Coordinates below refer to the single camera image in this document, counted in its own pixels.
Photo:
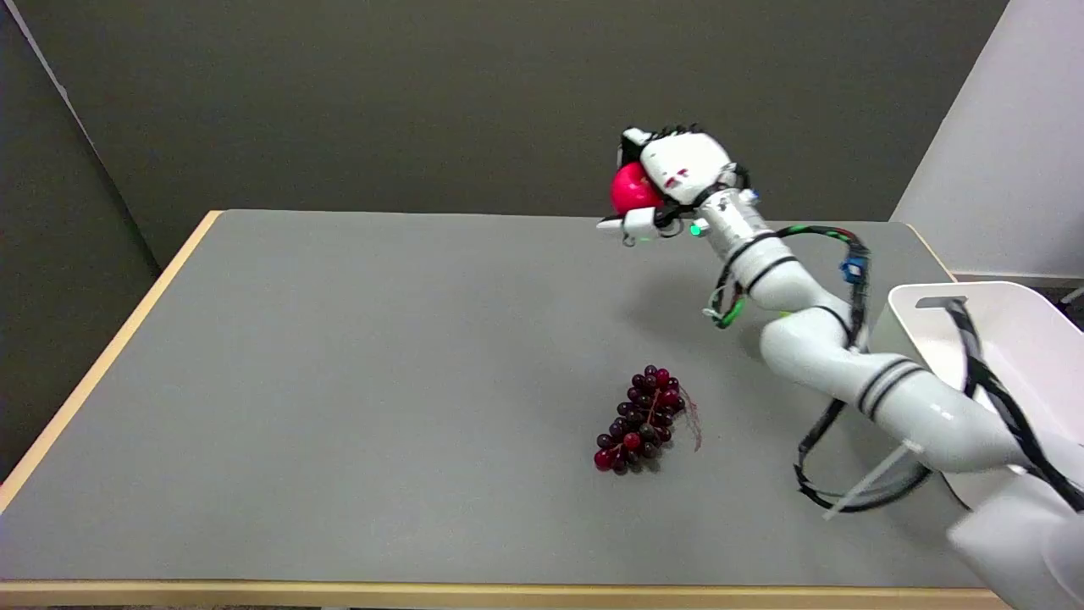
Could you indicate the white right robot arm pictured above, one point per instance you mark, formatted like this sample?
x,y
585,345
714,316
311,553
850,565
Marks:
x,y
847,356

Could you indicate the red apple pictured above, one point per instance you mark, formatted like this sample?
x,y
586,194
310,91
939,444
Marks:
x,y
632,190

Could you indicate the dark red grape bunch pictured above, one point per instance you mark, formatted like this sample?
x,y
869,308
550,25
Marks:
x,y
639,420

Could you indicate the white plastic box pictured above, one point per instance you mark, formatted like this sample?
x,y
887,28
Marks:
x,y
1008,347

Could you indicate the white partition panel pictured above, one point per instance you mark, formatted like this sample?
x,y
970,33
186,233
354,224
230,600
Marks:
x,y
999,144

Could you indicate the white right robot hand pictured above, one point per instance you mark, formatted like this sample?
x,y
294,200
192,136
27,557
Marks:
x,y
684,166

